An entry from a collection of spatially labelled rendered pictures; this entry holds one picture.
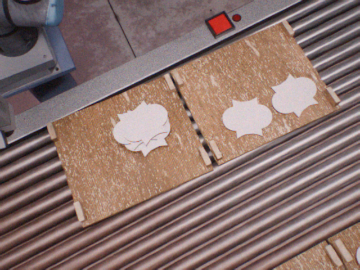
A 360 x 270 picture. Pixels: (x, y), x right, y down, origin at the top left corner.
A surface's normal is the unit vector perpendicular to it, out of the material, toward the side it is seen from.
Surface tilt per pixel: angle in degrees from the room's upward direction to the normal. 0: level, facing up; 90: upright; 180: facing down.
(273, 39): 0
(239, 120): 0
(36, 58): 1
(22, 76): 90
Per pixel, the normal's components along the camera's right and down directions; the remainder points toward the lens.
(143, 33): -0.07, -0.35
